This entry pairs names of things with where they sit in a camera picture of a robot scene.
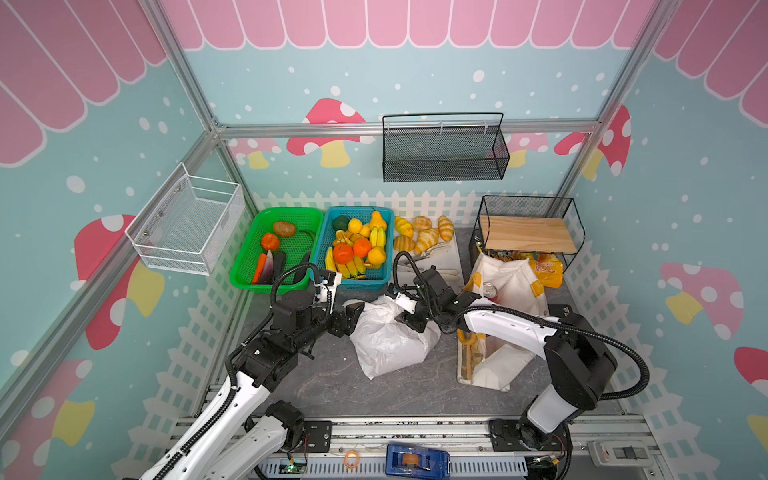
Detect red soda can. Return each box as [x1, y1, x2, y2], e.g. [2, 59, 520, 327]
[483, 284, 499, 302]

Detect croissant bread centre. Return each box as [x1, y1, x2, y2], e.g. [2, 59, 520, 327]
[413, 228, 440, 255]

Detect bread roll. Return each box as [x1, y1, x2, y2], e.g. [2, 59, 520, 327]
[394, 216, 414, 238]
[393, 235, 416, 252]
[437, 215, 455, 243]

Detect yellow snack package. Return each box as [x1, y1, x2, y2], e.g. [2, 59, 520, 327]
[529, 253, 565, 289]

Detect orange carrot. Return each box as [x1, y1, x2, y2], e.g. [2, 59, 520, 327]
[252, 253, 267, 285]

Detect round bread bun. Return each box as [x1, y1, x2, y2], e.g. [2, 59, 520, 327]
[412, 216, 433, 231]

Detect white plastic grocery bag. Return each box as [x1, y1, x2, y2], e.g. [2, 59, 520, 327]
[350, 296, 441, 379]

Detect black wire shelf wooden board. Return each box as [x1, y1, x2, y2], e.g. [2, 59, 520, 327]
[467, 194, 586, 267]

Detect black flat box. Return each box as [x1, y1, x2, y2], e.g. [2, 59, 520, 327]
[548, 304, 582, 326]

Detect dark purple eggplant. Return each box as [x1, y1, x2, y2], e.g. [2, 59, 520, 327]
[273, 251, 287, 281]

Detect yellow pear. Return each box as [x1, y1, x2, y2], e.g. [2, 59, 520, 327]
[368, 210, 388, 231]

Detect green plastic basket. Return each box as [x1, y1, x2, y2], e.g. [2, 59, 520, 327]
[230, 207, 324, 295]

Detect brown potato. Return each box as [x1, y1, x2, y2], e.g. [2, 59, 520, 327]
[272, 221, 298, 238]

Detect bread roll lower left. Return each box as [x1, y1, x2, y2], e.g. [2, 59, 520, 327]
[393, 235, 416, 252]

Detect white wire wall basket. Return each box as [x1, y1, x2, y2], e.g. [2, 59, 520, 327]
[125, 164, 245, 276]

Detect white tote bag yellow handles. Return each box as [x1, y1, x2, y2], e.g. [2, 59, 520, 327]
[458, 254, 548, 391]

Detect green avocado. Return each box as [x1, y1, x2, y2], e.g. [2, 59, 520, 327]
[331, 215, 350, 231]

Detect blue device on rail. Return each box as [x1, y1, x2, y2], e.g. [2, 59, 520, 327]
[385, 444, 451, 480]

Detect orange bell pepper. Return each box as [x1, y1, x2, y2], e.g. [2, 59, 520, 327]
[260, 232, 281, 252]

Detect bread roll right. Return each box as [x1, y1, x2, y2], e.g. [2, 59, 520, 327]
[437, 215, 455, 243]

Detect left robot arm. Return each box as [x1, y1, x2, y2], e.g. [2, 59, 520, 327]
[142, 262, 364, 479]

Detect yellow lemon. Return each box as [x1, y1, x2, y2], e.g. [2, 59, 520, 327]
[348, 218, 363, 234]

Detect black mesh wall basket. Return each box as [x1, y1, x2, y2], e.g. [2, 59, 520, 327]
[381, 112, 511, 183]

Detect orange fruit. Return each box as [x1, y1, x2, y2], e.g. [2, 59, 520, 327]
[333, 243, 355, 265]

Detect teal plastic basket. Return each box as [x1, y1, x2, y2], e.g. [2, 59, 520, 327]
[314, 206, 395, 291]

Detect banana bunch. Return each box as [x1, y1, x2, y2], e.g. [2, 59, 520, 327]
[324, 246, 366, 280]

